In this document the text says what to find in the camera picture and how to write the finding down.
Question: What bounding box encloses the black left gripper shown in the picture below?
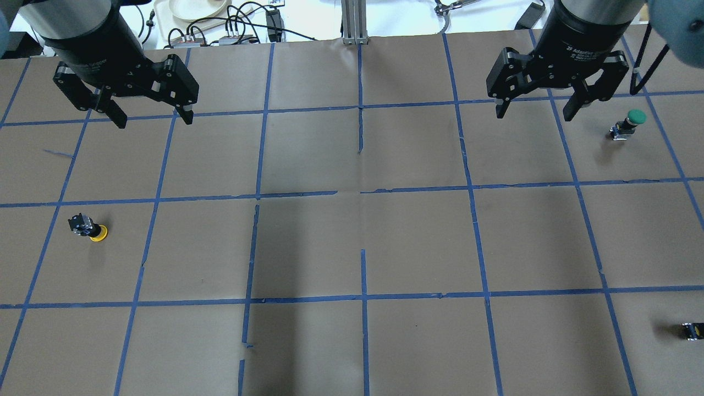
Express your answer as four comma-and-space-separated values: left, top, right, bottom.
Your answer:
19, 1, 200, 129

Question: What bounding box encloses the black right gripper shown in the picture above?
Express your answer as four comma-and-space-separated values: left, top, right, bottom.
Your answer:
486, 1, 644, 122

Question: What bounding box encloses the yellow push button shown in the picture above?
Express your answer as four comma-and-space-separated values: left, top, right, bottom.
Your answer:
68, 213, 108, 241

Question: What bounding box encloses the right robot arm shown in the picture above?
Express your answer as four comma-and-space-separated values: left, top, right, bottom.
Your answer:
486, 1, 703, 122

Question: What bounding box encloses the green push button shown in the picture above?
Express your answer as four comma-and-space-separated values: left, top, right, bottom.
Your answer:
609, 109, 648, 142

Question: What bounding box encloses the black power adapter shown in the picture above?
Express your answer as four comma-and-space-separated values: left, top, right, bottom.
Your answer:
514, 1, 546, 30
266, 8, 284, 42

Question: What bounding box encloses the beige plate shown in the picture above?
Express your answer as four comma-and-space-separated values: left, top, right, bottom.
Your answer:
168, 0, 230, 22

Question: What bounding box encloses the aluminium frame post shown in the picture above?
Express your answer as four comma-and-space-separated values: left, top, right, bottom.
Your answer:
341, 0, 369, 46

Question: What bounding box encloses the small black switch block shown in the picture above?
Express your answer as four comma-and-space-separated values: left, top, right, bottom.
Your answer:
681, 322, 704, 341

